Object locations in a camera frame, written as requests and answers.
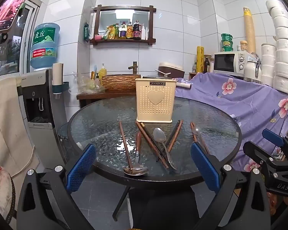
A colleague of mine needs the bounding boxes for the yellow soap pump bottle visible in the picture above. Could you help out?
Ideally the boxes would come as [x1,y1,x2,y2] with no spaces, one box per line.
[98,63,107,81]

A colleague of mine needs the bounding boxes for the green cup stack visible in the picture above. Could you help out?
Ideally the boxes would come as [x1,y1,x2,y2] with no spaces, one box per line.
[220,33,234,52]

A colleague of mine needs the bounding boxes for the dark wooden wall shelf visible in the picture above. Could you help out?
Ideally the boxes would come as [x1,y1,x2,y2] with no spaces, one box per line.
[90,4,157,46]

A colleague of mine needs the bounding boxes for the green hanging packet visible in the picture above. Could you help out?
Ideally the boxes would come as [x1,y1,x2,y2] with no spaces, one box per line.
[83,22,90,41]

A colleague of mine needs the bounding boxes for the phone with lit screen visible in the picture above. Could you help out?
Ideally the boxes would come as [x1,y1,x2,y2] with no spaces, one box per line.
[0,0,36,34]

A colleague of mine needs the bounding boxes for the brown ribbed sink basin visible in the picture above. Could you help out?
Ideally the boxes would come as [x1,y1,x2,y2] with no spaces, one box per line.
[101,74,142,92]

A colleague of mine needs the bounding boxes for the brown and white rice cooker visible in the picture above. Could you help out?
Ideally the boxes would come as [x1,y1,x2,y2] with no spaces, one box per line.
[158,62,185,79]

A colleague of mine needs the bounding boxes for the white paper cup stack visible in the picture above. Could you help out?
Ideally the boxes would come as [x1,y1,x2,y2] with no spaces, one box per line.
[52,63,64,87]

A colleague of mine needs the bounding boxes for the stool with floral cushion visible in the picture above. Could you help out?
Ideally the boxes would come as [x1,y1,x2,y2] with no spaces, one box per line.
[0,165,16,221]

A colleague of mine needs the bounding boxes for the wooden-handled metal spoon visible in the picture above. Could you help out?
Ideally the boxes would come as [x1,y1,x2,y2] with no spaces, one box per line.
[123,132,148,176]

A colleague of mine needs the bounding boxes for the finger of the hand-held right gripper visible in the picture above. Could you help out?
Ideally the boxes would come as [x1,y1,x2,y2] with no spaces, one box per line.
[243,141,288,174]
[262,129,288,157]

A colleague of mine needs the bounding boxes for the blue water jug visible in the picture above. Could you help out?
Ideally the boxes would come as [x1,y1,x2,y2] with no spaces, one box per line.
[29,23,61,71]

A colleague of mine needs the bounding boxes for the stacks of white paper bowls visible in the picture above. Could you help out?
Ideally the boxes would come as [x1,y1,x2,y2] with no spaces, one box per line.
[261,0,288,96]

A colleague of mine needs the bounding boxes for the grey water dispenser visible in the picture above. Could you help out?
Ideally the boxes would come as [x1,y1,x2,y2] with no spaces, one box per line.
[19,68,70,170]

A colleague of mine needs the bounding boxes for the large metal spoon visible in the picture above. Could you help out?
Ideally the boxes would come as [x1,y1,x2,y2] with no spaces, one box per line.
[153,127,177,170]

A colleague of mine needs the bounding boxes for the white microwave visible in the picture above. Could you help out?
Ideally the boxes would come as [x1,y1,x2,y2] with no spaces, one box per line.
[213,50,251,76]

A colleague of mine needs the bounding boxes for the brown wooden chopstick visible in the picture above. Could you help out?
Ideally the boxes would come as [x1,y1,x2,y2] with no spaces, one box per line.
[135,120,170,169]
[167,120,183,152]
[193,123,210,155]
[118,120,134,170]
[190,122,198,143]

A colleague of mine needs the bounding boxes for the dark wooden chopstick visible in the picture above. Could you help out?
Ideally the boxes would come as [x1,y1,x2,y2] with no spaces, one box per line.
[156,120,181,162]
[140,122,166,156]

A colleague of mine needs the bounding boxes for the dark soy sauce bottle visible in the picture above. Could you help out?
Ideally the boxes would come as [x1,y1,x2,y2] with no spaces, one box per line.
[132,20,142,39]

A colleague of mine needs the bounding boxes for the window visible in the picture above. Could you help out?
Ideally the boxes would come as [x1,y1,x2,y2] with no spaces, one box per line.
[0,0,42,77]

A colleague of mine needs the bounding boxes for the clear plastic bag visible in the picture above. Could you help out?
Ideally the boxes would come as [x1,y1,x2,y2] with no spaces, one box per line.
[69,72,106,95]

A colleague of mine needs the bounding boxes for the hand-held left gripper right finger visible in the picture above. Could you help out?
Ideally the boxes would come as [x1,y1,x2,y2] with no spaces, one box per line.
[191,142,270,230]

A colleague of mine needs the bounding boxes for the purple floral cloth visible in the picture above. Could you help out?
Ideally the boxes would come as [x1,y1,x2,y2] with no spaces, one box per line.
[175,72,288,173]

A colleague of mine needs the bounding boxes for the white kettle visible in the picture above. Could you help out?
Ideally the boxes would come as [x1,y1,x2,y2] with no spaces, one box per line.
[243,53,263,84]

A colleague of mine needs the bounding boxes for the yellow seasoning packet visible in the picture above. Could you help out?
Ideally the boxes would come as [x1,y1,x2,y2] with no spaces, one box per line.
[103,26,113,40]

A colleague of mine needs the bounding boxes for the teal cup holder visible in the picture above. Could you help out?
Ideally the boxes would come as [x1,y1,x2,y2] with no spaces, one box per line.
[52,81,70,100]

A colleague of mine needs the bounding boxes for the small round glass stool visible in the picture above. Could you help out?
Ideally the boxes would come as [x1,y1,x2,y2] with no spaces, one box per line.
[58,122,71,144]

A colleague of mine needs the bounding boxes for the beige plastic utensil holder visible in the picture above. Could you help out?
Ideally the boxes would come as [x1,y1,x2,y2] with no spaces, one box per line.
[135,78,177,124]

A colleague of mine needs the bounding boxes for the dark wooden counter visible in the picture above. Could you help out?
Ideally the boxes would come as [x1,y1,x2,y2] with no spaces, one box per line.
[76,91,137,108]

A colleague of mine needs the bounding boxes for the white pan with lid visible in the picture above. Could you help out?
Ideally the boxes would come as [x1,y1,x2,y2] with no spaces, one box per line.
[143,75,192,89]

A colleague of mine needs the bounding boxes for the beige hanging cloth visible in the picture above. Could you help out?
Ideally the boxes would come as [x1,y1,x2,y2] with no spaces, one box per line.
[0,77,40,178]

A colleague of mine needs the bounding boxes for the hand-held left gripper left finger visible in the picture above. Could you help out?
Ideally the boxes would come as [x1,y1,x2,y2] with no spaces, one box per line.
[16,144,96,230]

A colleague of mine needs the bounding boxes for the yellow wrap roll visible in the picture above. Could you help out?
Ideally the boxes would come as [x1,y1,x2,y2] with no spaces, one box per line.
[196,46,204,73]

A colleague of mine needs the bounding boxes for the tall beige paper cup stack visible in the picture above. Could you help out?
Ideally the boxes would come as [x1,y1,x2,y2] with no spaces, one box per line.
[243,7,257,54]

